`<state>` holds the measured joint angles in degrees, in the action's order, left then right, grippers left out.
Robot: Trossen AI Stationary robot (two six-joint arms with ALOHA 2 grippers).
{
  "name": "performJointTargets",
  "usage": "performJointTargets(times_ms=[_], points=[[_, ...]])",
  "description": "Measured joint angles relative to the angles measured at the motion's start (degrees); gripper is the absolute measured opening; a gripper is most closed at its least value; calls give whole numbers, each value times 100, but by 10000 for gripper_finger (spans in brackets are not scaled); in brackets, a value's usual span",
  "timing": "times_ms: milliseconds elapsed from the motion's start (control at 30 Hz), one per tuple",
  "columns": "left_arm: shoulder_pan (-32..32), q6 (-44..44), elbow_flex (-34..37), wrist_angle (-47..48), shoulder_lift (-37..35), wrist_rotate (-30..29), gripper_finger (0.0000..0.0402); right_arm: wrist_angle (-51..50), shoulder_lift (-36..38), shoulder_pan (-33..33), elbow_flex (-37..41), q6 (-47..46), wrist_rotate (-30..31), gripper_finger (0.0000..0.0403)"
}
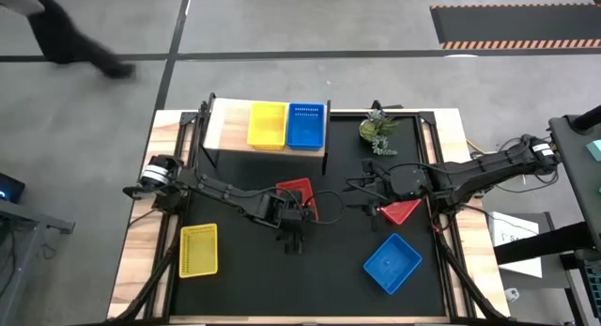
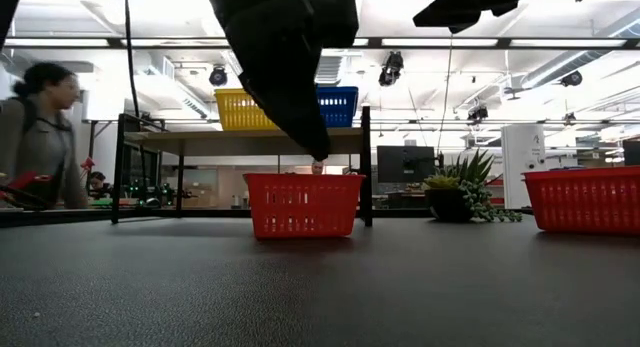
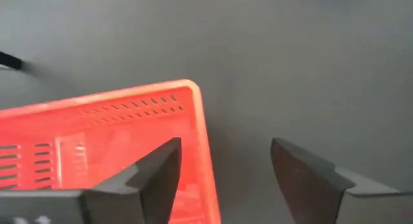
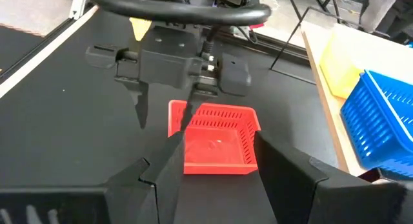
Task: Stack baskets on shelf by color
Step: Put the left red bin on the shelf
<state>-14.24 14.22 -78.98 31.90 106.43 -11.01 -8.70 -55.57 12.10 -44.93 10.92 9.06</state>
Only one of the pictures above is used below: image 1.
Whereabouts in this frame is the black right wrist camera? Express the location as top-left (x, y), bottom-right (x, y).
top-left (360, 158), bottom-right (379, 179)

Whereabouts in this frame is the blue plastic slotted basket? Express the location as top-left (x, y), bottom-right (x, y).
top-left (362, 231), bottom-right (424, 297)
top-left (285, 101), bottom-right (327, 152)

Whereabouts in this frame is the dark screen device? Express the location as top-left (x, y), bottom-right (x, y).
top-left (0, 171), bottom-right (27, 205)

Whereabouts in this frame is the orange striped floor mat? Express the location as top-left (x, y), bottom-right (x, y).
top-left (429, 3), bottom-right (601, 51)

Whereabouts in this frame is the black table mat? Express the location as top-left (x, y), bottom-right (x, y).
top-left (168, 112), bottom-right (447, 318)

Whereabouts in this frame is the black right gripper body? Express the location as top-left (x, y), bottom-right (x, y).
top-left (375, 162), bottom-right (432, 204)

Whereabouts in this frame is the grey metal stand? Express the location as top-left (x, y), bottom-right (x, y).
top-left (0, 198), bottom-right (76, 326)

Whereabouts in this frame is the red plastic slotted basket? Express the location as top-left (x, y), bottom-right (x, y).
top-left (275, 177), bottom-right (321, 223)
top-left (378, 198), bottom-right (424, 226)

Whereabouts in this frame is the wooden shelf black frame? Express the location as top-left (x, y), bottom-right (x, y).
top-left (199, 91), bottom-right (332, 177)

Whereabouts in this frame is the black round pole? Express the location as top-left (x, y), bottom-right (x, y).
top-left (569, 103), bottom-right (601, 132)

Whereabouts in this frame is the person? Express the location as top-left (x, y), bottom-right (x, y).
top-left (0, 0), bottom-right (137, 81)

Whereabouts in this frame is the teal small object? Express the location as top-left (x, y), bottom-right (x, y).
top-left (585, 138), bottom-right (601, 163)

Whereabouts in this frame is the yellow cable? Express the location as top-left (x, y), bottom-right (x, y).
top-left (466, 137), bottom-right (490, 157)

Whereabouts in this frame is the artificial succulent plant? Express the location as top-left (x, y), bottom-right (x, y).
top-left (358, 108), bottom-right (401, 158)

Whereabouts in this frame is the yellow plastic slotted basket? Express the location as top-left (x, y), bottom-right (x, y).
top-left (246, 101), bottom-right (290, 152)
top-left (177, 222), bottom-right (220, 280)

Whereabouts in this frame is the slotted storage crate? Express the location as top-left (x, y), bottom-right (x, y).
top-left (583, 262), bottom-right (601, 309)

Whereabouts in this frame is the black aluminium table frame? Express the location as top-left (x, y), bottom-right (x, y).
top-left (105, 93), bottom-right (513, 326)

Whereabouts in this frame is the black desk beam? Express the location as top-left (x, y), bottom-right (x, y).
top-left (492, 221), bottom-right (601, 266)

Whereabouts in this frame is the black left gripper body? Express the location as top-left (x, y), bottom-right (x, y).
top-left (266, 193), bottom-right (318, 234)

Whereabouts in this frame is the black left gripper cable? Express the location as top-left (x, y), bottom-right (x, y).
top-left (303, 189), bottom-right (347, 226)

